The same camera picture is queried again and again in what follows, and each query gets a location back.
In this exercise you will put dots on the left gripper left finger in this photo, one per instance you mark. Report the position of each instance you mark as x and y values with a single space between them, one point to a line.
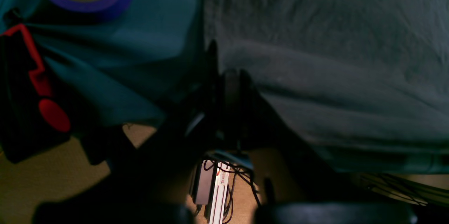
189 131

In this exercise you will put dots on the orange black tool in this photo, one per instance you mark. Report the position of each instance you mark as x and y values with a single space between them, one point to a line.
33 118

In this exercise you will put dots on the blue table cloth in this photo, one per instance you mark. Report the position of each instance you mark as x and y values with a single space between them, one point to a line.
136 68

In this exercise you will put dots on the power strip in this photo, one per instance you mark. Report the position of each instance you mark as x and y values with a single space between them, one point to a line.
210 191

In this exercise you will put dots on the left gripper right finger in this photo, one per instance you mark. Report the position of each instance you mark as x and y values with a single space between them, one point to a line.
249 122

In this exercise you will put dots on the grey T-shirt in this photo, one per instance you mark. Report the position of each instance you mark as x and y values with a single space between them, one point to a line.
364 82

